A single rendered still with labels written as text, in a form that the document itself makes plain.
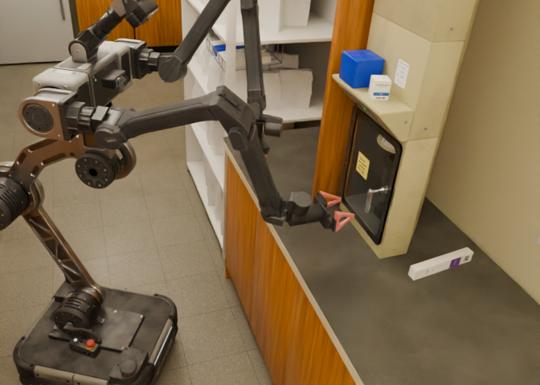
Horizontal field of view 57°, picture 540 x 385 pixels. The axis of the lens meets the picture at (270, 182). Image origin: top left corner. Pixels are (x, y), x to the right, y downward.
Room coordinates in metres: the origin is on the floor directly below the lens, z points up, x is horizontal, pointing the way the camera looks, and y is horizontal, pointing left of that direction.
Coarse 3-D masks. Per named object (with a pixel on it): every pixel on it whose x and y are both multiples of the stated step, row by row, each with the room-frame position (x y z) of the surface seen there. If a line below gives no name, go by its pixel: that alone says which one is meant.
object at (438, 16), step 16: (384, 0) 1.60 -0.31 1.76; (400, 0) 1.52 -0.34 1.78; (416, 0) 1.45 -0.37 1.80; (432, 0) 1.39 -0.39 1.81; (448, 0) 1.36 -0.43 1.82; (464, 0) 1.38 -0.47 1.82; (384, 16) 1.58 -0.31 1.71; (400, 16) 1.50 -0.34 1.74; (416, 16) 1.44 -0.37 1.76; (432, 16) 1.37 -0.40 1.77; (448, 16) 1.37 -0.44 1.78; (464, 16) 1.39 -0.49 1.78; (416, 32) 1.42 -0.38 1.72; (432, 32) 1.36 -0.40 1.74; (448, 32) 1.37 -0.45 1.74; (464, 32) 1.39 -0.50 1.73
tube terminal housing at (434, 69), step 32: (384, 32) 1.57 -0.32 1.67; (384, 64) 1.54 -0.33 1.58; (416, 64) 1.39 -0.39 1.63; (448, 64) 1.38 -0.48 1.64; (416, 96) 1.36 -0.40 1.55; (448, 96) 1.39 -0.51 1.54; (384, 128) 1.47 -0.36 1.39; (416, 128) 1.36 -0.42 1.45; (416, 160) 1.37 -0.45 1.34; (416, 192) 1.39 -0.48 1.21; (416, 224) 1.55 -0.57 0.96; (384, 256) 1.36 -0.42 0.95
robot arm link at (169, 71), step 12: (216, 0) 1.76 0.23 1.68; (228, 0) 1.76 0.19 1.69; (252, 0) 1.75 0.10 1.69; (204, 12) 1.75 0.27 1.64; (216, 12) 1.75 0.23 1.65; (204, 24) 1.74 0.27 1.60; (192, 36) 1.74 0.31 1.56; (204, 36) 1.75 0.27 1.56; (180, 48) 1.73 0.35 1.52; (192, 48) 1.73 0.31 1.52; (168, 60) 1.71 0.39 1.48; (180, 60) 1.70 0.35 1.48; (168, 72) 1.69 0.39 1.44; (180, 72) 1.70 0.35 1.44
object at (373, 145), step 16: (368, 128) 1.54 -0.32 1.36; (352, 144) 1.61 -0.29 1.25; (368, 144) 1.52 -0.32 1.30; (384, 144) 1.44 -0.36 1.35; (400, 144) 1.37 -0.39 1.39; (352, 160) 1.60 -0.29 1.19; (384, 160) 1.42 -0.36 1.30; (352, 176) 1.58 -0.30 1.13; (368, 176) 1.49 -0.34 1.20; (384, 176) 1.40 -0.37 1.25; (352, 192) 1.56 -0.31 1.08; (384, 192) 1.38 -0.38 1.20; (352, 208) 1.54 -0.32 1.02; (384, 208) 1.37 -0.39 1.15; (368, 224) 1.43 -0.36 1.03; (384, 224) 1.36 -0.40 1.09
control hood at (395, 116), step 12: (360, 96) 1.43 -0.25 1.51; (372, 108) 1.36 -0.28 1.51; (384, 108) 1.36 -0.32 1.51; (396, 108) 1.36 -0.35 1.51; (408, 108) 1.37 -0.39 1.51; (384, 120) 1.32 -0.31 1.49; (396, 120) 1.33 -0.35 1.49; (408, 120) 1.35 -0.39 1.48; (396, 132) 1.34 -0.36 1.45; (408, 132) 1.35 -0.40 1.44
